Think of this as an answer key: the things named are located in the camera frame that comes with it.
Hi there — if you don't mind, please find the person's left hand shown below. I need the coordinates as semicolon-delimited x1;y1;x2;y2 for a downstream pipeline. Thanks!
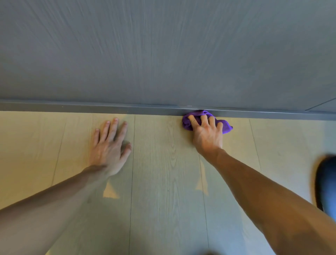
89;117;132;177

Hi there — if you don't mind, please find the person's left forearm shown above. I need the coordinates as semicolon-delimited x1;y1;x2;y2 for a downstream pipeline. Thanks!
0;165;116;255

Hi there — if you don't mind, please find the person's right hand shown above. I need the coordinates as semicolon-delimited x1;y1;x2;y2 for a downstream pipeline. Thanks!
188;115;224;156

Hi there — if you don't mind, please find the person's right forearm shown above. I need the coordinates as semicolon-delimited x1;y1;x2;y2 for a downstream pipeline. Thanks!
199;148;336;255

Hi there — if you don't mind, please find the dark blue trouser leg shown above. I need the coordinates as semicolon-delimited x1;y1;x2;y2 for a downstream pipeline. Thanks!
314;155;336;215

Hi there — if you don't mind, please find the grey baseboard strip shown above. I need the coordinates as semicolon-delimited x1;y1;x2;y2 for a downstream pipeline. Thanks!
0;99;336;121

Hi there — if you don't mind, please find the purple cleaning cloth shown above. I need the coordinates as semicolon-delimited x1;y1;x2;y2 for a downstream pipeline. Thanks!
182;110;233;135

